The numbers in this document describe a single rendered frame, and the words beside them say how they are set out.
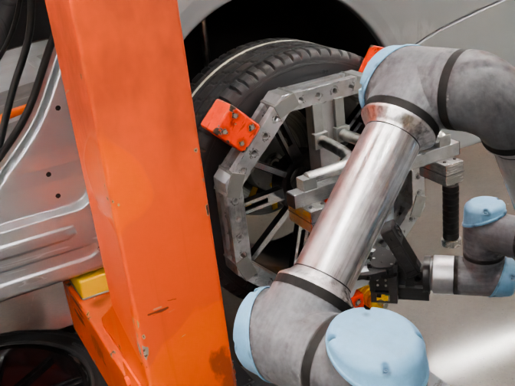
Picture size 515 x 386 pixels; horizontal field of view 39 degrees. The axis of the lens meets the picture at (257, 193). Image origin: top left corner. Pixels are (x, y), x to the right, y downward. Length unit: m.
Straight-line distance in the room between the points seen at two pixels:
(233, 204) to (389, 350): 0.79
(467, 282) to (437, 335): 1.30
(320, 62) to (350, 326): 0.93
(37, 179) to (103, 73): 0.63
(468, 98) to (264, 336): 0.42
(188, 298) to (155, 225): 0.15
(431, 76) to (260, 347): 0.44
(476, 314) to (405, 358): 1.98
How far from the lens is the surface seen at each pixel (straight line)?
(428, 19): 2.08
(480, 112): 1.04
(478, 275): 1.43
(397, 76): 1.08
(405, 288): 1.47
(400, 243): 1.42
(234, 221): 1.60
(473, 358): 2.62
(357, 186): 1.01
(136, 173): 1.15
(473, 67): 1.04
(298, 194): 1.43
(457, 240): 1.69
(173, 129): 1.15
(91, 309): 1.76
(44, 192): 1.70
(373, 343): 0.87
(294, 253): 1.85
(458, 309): 2.86
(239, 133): 1.55
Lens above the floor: 1.55
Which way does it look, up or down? 23 degrees down
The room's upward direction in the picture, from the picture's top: 7 degrees counter-clockwise
